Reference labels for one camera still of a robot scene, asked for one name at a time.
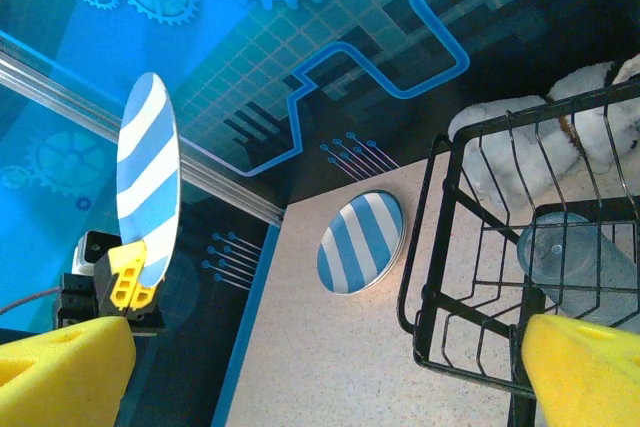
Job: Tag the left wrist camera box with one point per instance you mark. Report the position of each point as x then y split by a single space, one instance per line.
92 249

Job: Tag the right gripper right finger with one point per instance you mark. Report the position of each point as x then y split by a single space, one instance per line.
585 382

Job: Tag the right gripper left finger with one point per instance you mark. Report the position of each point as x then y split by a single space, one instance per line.
60 382

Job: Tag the aluminium frame post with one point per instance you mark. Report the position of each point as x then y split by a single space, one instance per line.
200 169

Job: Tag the frosted grey cup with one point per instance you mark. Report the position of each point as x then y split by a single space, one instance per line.
575 267

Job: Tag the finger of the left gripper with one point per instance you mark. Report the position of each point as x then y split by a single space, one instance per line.
145 297
125 277

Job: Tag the blue white striped plate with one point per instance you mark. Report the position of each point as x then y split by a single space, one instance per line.
360 242
147 172

